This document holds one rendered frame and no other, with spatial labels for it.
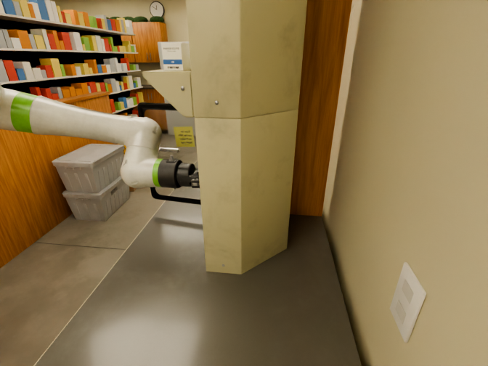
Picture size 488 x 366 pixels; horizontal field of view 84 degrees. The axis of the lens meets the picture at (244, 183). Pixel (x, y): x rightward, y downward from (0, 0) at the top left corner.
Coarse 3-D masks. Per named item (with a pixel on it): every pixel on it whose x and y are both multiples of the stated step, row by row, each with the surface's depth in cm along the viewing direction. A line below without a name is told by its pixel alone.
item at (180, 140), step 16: (160, 112) 98; (176, 112) 97; (160, 128) 101; (176, 128) 100; (192, 128) 98; (160, 144) 104; (176, 144) 102; (192, 144) 101; (192, 160) 104; (160, 192) 114; (176, 192) 112; (192, 192) 110
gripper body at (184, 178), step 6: (180, 168) 83; (186, 168) 83; (192, 168) 86; (180, 174) 83; (186, 174) 83; (192, 174) 84; (198, 174) 84; (180, 180) 83; (186, 180) 83; (186, 186) 86
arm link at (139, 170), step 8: (128, 152) 85; (136, 152) 84; (144, 152) 85; (152, 152) 87; (128, 160) 84; (136, 160) 84; (144, 160) 84; (152, 160) 85; (160, 160) 85; (128, 168) 83; (136, 168) 83; (144, 168) 83; (152, 168) 83; (128, 176) 83; (136, 176) 83; (144, 176) 83; (152, 176) 83; (128, 184) 86; (136, 184) 85; (144, 184) 85; (152, 184) 85
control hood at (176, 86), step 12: (144, 72) 61; (156, 72) 61; (168, 72) 60; (180, 72) 60; (156, 84) 62; (168, 84) 61; (180, 84) 61; (168, 96) 62; (180, 96) 62; (192, 96) 62; (180, 108) 63; (192, 108) 63
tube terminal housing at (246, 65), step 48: (192, 0) 54; (240, 0) 53; (288, 0) 60; (192, 48) 58; (240, 48) 57; (288, 48) 65; (240, 96) 61; (288, 96) 70; (240, 144) 65; (288, 144) 76; (240, 192) 71; (288, 192) 84; (240, 240) 77
